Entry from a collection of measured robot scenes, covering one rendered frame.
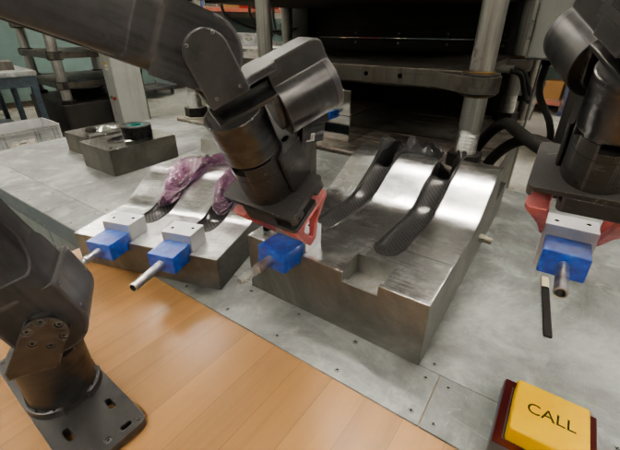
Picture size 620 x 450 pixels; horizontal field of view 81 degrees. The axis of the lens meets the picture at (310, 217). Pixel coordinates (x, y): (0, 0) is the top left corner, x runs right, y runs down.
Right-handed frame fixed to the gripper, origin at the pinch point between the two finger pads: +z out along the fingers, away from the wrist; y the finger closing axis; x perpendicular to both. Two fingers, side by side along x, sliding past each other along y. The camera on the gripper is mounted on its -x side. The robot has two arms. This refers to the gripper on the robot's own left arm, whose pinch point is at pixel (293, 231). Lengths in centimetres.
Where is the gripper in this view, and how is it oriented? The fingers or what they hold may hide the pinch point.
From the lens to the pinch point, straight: 47.9
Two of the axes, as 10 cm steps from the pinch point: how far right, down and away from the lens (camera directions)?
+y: -8.2, -2.8, 4.9
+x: -5.1, 7.5, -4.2
